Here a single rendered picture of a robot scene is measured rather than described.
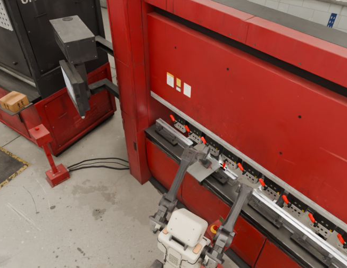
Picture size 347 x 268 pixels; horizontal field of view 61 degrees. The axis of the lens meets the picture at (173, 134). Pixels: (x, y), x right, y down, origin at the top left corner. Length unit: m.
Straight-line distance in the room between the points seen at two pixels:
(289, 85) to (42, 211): 2.98
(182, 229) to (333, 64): 1.21
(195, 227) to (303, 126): 0.87
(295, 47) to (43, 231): 3.03
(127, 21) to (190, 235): 1.63
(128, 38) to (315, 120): 1.53
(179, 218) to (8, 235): 2.34
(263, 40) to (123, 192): 2.55
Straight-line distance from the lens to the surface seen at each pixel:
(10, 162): 4.46
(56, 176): 3.90
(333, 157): 1.90
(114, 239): 3.38
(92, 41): 2.52
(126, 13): 2.44
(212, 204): 2.83
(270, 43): 1.78
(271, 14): 1.97
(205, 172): 2.56
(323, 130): 1.84
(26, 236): 3.67
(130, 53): 2.57
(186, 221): 1.83
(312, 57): 1.68
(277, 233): 2.50
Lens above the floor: 2.95
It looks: 43 degrees down
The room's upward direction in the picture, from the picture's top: 1 degrees clockwise
